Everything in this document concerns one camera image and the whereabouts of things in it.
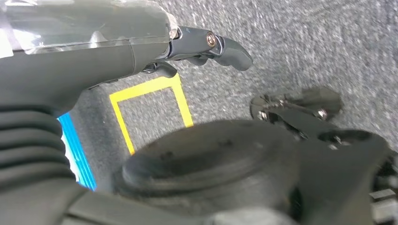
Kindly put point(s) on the yellow floor tape square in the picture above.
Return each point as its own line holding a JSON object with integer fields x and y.
{"x": 146, "y": 87}

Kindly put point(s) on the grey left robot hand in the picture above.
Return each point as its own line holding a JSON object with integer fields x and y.
{"x": 77, "y": 62}

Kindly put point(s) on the blue metal rack with casters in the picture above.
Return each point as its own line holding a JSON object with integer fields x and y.
{"x": 77, "y": 155}

